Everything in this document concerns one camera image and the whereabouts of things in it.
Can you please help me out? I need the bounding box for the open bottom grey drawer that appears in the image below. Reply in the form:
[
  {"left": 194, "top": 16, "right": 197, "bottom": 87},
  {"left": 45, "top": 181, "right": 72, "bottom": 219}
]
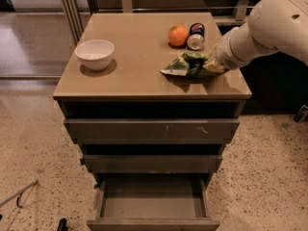
[{"left": 87, "top": 174, "right": 219, "bottom": 231}]

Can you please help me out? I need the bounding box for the top grey drawer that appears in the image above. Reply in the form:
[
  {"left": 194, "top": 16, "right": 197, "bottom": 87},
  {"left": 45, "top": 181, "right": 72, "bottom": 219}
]
[{"left": 64, "top": 118, "right": 240, "bottom": 144}]

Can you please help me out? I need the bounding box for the green jalapeno chip bag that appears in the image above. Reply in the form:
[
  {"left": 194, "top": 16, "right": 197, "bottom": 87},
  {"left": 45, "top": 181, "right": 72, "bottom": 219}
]
[{"left": 161, "top": 52, "right": 225, "bottom": 78}]

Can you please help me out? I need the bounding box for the metal rod on floor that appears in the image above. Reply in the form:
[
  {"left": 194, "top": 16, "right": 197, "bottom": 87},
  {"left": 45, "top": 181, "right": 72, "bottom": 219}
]
[{"left": 0, "top": 179, "right": 39, "bottom": 209}]

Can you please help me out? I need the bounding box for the tan drawer cabinet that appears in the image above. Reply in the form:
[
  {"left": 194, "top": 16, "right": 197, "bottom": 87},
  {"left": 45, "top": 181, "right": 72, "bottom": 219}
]
[{"left": 52, "top": 12, "right": 253, "bottom": 231}]

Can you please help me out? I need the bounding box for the orange fruit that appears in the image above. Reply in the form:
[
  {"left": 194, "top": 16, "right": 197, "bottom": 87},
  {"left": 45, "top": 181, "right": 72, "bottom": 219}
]
[{"left": 167, "top": 24, "right": 188, "bottom": 46}]

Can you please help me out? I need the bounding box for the white ceramic bowl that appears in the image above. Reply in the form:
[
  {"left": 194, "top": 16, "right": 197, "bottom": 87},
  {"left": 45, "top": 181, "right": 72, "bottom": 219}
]
[{"left": 75, "top": 39, "right": 115, "bottom": 71}]

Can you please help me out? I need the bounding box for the dark soda can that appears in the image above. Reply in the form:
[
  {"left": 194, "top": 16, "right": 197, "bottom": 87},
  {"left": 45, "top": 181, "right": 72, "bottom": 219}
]
[{"left": 187, "top": 23, "right": 205, "bottom": 50}]

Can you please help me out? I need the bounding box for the middle grey drawer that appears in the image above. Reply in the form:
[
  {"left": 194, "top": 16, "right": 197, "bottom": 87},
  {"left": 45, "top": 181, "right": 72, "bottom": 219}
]
[{"left": 81, "top": 155, "right": 222, "bottom": 173}]

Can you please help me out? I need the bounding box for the black object on floor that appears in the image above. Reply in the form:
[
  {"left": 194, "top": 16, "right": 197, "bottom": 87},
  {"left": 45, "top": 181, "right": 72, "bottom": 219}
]
[{"left": 57, "top": 218, "right": 68, "bottom": 231}]

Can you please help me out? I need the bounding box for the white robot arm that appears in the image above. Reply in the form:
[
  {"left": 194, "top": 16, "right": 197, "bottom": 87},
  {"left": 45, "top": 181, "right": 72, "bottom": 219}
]
[{"left": 204, "top": 0, "right": 308, "bottom": 70}]

